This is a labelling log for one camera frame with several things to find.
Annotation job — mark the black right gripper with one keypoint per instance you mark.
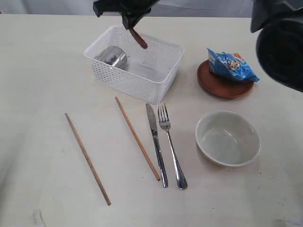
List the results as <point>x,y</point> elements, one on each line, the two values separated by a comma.
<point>132,11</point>

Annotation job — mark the blue snack bag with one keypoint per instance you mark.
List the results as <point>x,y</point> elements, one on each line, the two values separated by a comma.
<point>230,66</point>

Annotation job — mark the wooden chopstick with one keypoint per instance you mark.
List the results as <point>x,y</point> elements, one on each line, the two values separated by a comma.
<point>88,160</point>
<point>137,139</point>

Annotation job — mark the silver metal fork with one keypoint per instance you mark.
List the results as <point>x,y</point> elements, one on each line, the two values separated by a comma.
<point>165,124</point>

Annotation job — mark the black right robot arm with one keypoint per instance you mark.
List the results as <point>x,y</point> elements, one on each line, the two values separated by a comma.
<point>279,46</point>

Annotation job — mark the clear glass cup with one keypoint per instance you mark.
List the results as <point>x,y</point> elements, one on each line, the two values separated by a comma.
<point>113,56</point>

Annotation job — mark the white perforated plastic basket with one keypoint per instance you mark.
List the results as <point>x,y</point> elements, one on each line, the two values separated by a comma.
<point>149,73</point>

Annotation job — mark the silver metal table knife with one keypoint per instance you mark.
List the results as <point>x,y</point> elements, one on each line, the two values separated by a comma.
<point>154,132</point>

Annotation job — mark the brown wooden spoon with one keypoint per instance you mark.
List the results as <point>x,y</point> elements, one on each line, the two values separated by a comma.
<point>138,38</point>

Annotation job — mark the brown round plate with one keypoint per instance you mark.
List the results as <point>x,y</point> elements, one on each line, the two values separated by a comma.
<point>219,86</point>

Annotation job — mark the cream floral ceramic bowl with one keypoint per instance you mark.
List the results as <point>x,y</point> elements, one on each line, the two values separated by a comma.
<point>227,139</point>

